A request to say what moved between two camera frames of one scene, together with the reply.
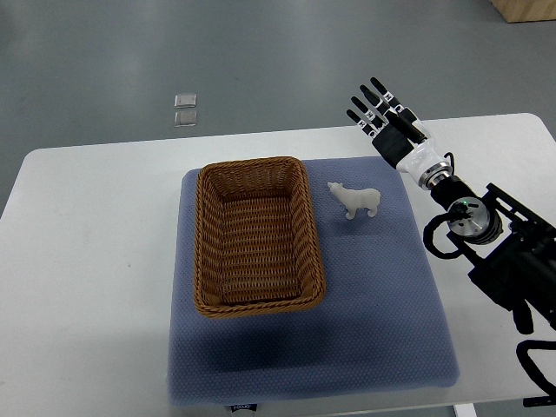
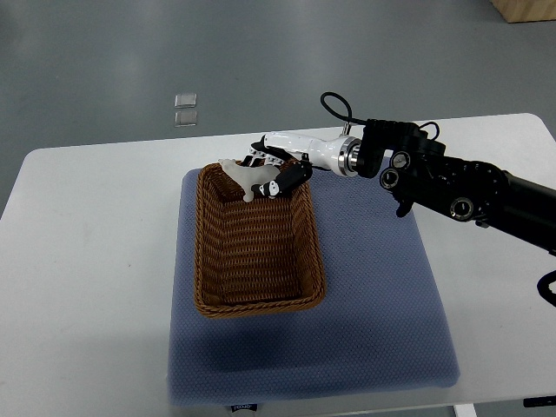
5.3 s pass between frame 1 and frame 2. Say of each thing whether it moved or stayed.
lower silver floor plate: stayed
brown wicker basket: stayed
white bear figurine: moved
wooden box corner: stayed
